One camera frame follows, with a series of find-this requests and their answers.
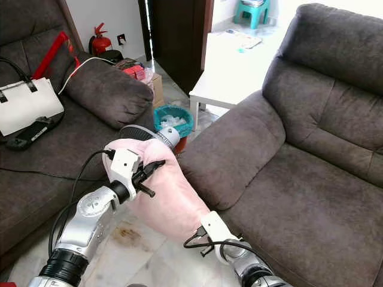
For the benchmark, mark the wall socket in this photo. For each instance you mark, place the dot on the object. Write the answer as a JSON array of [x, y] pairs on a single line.
[[121, 39]]

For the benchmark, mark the red folded stand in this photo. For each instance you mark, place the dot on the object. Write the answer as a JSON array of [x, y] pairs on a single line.
[[57, 51]]

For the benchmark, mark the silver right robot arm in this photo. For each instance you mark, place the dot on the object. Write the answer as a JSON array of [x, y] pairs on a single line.
[[251, 266]]

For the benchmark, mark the cardboard box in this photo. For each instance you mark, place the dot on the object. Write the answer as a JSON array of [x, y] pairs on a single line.
[[155, 89]]

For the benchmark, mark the teal mesh wastebasket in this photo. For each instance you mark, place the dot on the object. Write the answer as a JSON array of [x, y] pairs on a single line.
[[173, 122]]

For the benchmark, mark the red package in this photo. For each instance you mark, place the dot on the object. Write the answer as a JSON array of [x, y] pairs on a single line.
[[135, 71]]

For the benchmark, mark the dark brown door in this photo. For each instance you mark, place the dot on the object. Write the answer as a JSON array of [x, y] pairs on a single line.
[[173, 42]]

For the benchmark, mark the brown recliner sofa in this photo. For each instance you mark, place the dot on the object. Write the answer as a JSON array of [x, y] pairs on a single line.
[[305, 179]]

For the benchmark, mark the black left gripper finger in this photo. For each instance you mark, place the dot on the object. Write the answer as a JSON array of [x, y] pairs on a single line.
[[155, 167], [145, 191]]

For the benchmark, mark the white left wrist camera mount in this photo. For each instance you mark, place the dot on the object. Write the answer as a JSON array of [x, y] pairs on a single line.
[[124, 166]]

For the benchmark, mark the white table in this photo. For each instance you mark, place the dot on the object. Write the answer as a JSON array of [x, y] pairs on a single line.
[[233, 72]]

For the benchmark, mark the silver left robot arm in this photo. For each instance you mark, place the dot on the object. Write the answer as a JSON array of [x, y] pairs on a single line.
[[90, 227]]

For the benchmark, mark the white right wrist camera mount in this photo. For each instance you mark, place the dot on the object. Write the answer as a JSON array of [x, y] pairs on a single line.
[[215, 227]]

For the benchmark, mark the pink pillow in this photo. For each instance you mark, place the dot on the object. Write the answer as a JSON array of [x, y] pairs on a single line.
[[173, 203]]

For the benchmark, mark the brown sofa with round armrest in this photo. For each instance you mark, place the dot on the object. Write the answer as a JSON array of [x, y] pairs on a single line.
[[48, 197]]

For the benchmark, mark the paper sheet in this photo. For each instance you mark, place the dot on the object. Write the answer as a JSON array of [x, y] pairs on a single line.
[[245, 39]]

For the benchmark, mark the red fire extinguisher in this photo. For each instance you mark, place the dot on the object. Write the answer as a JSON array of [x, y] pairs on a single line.
[[100, 43]]

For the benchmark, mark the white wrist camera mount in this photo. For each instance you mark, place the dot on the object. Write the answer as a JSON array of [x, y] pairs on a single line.
[[215, 227], [124, 166]]

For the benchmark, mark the black and white floor fan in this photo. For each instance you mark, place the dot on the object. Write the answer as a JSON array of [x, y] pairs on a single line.
[[170, 139]]

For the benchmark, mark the teal plastic stool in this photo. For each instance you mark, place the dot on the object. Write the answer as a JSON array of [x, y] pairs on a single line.
[[251, 9]]

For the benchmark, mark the black bag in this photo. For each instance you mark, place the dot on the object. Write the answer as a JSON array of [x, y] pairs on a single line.
[[114, 56]]

